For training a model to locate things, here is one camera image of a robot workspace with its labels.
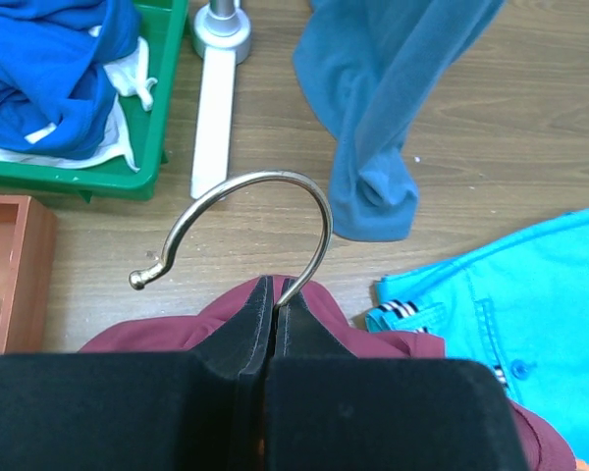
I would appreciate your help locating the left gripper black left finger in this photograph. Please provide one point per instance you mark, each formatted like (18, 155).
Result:
(244, 336)

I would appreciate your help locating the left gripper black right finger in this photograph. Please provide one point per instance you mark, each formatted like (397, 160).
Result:
(303, 326)

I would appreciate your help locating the grey-blue tank top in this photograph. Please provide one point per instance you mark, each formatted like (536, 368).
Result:
(366, 68)

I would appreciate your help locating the left rack foot white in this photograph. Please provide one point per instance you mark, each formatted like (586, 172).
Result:
(214, 121)

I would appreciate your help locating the turquoise folded shorts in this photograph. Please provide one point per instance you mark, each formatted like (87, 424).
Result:
(519, 305)

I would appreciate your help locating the orange compartment organizer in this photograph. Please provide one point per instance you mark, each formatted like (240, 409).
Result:
(27, 246)

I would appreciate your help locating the white cloth in tray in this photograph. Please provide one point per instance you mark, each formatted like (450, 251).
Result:
(130, 77)

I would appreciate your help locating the left rack pole silver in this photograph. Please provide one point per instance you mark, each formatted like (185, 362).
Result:
(223, 26)

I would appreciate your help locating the blue shirt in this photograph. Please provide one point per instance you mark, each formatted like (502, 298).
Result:
(55, 96)

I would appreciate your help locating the green plastic tray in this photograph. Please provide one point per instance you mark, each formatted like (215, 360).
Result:
(163, 27)

